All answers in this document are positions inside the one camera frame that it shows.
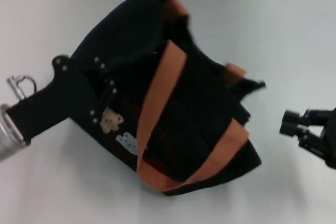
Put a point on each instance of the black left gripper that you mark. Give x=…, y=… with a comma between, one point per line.
x=71, y=90

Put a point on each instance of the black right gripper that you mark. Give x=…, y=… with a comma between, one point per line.
x=330, y=140

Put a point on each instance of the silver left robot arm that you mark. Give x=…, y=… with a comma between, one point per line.
x=9, y=137

